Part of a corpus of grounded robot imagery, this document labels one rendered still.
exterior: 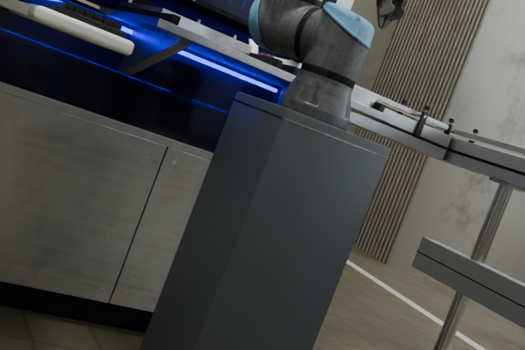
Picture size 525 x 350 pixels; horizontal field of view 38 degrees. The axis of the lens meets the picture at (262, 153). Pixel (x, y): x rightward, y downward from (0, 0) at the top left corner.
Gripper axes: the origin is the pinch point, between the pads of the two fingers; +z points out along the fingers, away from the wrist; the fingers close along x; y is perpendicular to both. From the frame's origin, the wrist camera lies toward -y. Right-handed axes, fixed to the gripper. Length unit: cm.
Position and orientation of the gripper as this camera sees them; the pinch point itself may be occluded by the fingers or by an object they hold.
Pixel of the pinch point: (380, 23)
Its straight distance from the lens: 206.5
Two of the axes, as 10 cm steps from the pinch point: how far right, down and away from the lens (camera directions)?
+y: 4.6, 2.2, -8.6
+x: 8.2, 2.9, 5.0
